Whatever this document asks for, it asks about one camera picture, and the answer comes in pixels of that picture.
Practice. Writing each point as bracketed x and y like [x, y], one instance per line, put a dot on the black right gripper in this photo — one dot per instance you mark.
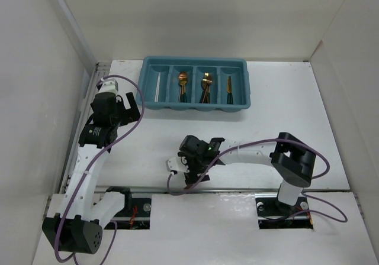
[192, 177]

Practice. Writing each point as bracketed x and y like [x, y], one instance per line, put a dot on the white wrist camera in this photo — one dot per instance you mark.
[108, 86]
[177, 164]

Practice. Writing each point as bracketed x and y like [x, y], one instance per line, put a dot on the rose gold fork all metal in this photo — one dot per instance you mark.
[204, 85]

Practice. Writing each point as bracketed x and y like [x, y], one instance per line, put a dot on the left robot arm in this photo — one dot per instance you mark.
[78, 224]

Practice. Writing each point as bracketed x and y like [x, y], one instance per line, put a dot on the blue plastic cutlery tray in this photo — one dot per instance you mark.
[158, 80]

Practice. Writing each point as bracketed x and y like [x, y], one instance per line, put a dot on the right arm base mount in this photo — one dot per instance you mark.
[274, 215]

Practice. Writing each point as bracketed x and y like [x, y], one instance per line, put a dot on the aluminium rail left side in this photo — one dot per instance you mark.
[82, 113]

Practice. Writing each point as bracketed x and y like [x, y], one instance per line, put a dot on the copper slotted spoon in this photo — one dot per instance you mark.
[183, 78]

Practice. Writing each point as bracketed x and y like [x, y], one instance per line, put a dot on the aluminium rail front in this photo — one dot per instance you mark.
[141, 189]

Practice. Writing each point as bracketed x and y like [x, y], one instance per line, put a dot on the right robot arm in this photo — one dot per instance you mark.
[290, 157]

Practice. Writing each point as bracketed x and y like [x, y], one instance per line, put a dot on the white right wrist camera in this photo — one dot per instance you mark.
[177, 164]

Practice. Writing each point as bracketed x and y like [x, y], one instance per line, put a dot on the gold knife green handle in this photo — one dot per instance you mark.
[229, 82]
[228, 95]

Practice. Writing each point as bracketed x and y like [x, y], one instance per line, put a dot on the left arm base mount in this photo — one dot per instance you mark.
[136, 212]

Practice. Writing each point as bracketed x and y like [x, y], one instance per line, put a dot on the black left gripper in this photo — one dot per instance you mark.
[129, 115]

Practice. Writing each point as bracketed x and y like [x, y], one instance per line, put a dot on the rose gold fork green handle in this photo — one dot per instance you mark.
[207, 96]

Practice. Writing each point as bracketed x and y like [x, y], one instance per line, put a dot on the gold spoon green handle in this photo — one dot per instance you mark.
[183, 94]

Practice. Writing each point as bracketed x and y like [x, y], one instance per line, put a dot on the aluminium rail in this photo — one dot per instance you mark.
[141, 189]
[82, 113]

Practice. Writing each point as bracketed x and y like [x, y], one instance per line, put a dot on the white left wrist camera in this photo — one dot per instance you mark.
[108, 86]

